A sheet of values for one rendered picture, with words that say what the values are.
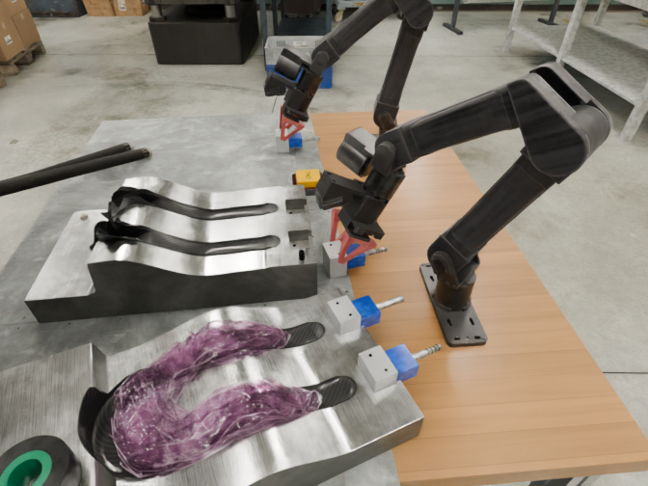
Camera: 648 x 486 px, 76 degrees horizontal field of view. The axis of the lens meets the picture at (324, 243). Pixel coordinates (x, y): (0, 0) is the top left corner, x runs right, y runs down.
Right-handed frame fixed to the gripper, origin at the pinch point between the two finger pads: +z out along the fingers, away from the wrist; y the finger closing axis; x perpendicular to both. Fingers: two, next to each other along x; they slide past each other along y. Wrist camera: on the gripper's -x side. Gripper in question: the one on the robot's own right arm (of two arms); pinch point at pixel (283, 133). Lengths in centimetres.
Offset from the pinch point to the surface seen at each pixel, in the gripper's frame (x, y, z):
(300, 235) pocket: -1, 51, -2
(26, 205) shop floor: -87, -107, 146
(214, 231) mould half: -16, 48, 5
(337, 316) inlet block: 1, 73, -5
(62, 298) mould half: -37, 60, 20
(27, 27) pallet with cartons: -188, -410, 167
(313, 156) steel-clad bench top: 9.5, 6.0, 0.2
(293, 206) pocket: -1.5, 40.3, -1.6
